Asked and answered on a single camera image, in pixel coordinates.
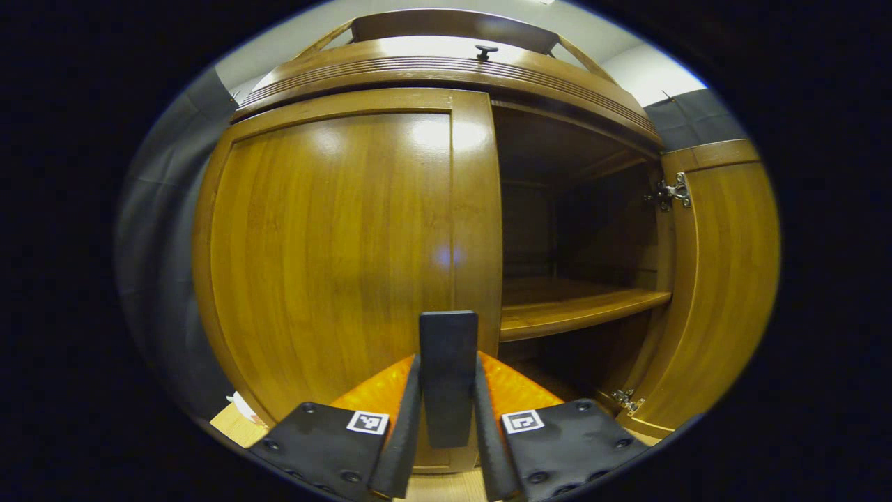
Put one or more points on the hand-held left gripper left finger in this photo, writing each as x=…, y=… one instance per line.
x=401, y=446

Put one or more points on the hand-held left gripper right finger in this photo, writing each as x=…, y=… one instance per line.
x=491, y=460

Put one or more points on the wooden cabinet door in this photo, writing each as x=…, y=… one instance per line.
x=725, y=279
x=334, y=244

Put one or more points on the wooden double-door shoe cabinet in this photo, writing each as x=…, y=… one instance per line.
x=446, y=24

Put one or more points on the metal door hinge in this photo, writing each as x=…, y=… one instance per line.
x=670, y=192
x=627, y=401

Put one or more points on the wooden inner cabinet shelf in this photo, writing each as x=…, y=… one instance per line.
x=564, y=310

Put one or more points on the wooden cabinet drawer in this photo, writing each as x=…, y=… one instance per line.
x=418, y=66

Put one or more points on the small white object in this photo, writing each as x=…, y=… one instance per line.
x=247, y=410

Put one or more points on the black round drawer knob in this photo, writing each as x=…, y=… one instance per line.
x=486, y=51

